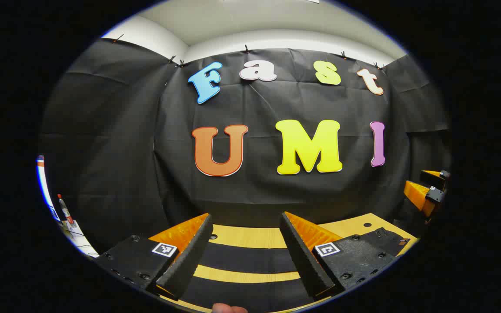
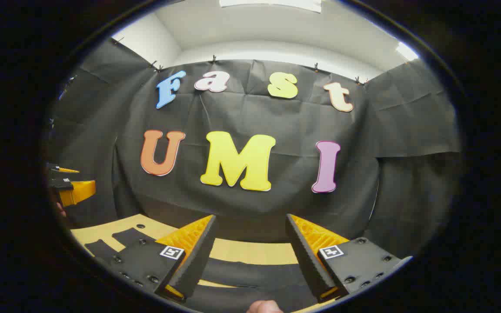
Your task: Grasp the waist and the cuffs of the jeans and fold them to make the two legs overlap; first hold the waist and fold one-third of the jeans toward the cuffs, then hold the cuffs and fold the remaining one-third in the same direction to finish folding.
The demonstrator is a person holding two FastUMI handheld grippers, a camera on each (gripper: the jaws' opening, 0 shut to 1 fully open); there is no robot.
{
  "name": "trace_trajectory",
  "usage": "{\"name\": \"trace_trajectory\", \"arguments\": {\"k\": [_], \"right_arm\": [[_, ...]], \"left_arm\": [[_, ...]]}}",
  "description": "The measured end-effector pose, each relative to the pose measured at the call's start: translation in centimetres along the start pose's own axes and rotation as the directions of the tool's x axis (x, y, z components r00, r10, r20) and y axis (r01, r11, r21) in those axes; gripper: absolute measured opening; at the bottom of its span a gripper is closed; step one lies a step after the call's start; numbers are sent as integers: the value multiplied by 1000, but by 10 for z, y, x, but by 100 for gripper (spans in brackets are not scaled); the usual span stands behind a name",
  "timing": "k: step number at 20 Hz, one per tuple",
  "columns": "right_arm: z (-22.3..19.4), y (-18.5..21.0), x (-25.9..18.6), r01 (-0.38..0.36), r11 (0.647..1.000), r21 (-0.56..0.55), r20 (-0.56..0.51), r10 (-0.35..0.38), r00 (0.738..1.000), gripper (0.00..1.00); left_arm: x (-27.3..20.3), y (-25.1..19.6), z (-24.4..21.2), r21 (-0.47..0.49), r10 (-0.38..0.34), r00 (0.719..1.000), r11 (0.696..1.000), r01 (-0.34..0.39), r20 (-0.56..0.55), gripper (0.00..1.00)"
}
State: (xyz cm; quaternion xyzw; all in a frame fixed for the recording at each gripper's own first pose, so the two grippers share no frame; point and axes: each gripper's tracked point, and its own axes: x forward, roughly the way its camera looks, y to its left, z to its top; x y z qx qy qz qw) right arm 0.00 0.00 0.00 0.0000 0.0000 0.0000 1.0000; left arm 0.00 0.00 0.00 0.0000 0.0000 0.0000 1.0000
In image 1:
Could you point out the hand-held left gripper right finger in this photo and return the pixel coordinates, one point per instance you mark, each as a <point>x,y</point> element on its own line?
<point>302,256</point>

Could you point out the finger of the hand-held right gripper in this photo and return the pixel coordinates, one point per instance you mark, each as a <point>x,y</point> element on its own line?
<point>418,195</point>
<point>435,176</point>

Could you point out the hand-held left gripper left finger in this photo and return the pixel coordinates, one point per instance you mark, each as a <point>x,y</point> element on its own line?
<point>189,256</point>

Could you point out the black jeans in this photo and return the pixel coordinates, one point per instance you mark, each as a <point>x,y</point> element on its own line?
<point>250,258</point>

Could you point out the white side desk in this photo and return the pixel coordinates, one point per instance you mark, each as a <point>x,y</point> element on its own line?
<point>83,243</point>

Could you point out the black backdrop cloth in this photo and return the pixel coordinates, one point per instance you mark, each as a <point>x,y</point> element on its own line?
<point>146,152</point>

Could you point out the red capped plastic bottle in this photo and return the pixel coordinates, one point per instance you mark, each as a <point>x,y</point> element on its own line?
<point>65,211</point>

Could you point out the computer monitor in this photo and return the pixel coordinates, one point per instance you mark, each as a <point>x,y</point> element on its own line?
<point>41,182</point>

